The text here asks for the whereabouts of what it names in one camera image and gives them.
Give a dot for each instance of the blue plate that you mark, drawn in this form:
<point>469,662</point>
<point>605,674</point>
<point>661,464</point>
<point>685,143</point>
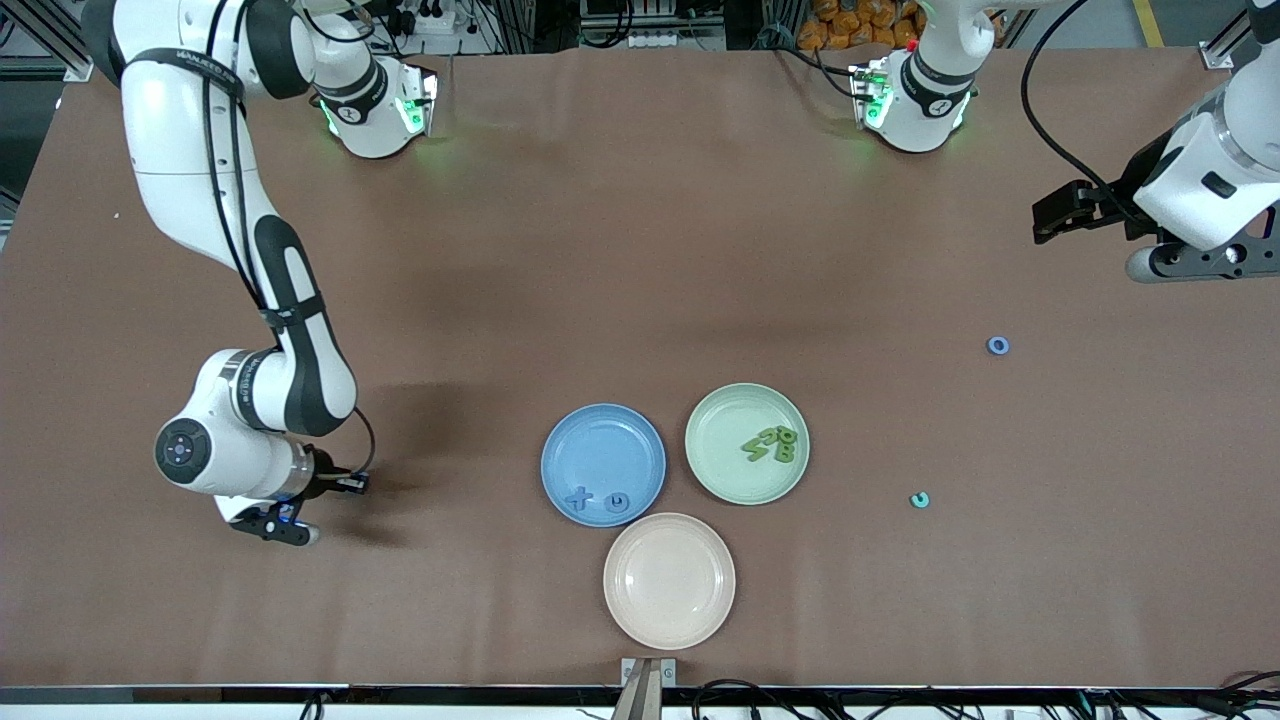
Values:
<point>603,450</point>

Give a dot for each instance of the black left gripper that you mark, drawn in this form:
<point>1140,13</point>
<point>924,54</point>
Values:
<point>1116,208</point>

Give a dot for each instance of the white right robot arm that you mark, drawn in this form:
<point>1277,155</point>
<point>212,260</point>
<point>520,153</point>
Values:
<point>375,140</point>

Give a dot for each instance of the white power strip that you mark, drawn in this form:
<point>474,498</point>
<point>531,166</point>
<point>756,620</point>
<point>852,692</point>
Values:
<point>655,42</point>
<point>430,22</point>

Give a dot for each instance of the green foam letter n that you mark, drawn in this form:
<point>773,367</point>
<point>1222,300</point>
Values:
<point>753,451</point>
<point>765,435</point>

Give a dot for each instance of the beige plate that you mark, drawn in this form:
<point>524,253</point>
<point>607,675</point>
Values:
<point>669,581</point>

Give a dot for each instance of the blue foam letter e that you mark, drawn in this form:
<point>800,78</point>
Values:
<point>610,504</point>

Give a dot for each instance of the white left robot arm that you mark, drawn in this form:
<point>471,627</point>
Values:
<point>915,135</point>

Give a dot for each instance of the blue foam letter x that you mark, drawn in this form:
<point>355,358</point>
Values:
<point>579,499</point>

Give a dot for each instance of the green plate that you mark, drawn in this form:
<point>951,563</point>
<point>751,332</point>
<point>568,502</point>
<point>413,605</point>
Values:
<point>725,425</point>

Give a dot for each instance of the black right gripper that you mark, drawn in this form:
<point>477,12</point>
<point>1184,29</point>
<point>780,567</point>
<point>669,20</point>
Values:
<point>324,479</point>

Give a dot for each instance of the orange fruit pile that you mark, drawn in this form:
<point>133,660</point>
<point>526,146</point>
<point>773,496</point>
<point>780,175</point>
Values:
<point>850,25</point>

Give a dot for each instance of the large table cover sheet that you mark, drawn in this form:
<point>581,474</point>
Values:
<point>640,250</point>

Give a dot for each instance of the blue foam letter o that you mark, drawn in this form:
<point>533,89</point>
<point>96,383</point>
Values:
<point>990,346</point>

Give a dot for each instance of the green foam letter B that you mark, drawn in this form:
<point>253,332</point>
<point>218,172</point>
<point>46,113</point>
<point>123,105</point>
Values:
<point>786,456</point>

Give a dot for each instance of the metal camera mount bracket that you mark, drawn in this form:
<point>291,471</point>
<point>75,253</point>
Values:
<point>640,690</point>

